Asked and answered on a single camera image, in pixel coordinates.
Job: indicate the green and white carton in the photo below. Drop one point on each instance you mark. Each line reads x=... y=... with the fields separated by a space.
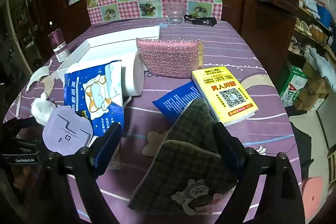
x=291 y=87

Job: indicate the pink stool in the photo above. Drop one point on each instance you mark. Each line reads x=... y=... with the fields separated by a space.
x=315 y=192

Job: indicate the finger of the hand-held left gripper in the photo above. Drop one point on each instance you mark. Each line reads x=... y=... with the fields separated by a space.
x=15 y=125

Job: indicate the purple printed tablecloth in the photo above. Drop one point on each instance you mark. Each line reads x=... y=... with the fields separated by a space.
x=141 y=119

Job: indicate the white toilet paper roll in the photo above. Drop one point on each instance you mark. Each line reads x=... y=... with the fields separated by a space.
x=137 y=74

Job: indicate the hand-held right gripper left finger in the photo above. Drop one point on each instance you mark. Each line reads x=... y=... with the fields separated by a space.
x=107 y=146

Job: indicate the brown cardboard box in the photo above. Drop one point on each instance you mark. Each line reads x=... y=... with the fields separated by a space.
x=312 y=82

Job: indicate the white face mask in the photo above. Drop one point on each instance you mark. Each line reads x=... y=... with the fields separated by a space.
x=36 y=75

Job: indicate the grey plastic bag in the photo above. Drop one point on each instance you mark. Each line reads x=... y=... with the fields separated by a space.
x=323 y=64

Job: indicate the clear glass cup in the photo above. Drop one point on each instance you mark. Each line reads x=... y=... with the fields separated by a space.
x=175 y=15

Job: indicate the pink glitter sponge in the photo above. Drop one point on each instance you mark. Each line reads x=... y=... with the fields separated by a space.
x=168 y=58

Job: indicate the plain blue packet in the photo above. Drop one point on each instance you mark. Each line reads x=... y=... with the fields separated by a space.
x=178 y=100

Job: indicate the yellow tissue packet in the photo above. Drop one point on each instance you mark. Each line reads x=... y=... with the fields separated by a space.
x=225 y=92

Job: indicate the black plastic clip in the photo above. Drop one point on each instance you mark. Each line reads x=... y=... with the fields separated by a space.
x=202 y=21

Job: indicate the plaid cloth pouch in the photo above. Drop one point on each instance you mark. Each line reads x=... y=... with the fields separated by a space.
x=183 y=155

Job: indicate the purple pump bottle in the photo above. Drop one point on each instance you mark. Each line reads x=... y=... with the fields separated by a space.
x=58 y=43

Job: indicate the shelf of shoes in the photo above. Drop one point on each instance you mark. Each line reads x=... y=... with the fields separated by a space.
x=312 y=27

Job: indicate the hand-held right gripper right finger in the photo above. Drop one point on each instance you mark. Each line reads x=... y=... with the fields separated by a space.
x=231 y=144

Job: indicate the blue cartoon eye mask packet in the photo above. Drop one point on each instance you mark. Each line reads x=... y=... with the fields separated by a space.
x=92 y=92

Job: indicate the white nail file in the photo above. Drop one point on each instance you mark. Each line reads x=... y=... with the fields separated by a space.
x=18 y=106

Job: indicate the white and black plush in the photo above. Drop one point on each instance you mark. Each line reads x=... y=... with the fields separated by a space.
x=42 y=108

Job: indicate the white cardboard box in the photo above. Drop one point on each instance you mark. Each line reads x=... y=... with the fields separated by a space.
x=105 y=48

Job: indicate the lavender face mask packet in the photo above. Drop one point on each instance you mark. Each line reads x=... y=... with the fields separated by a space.
x=65 y=132

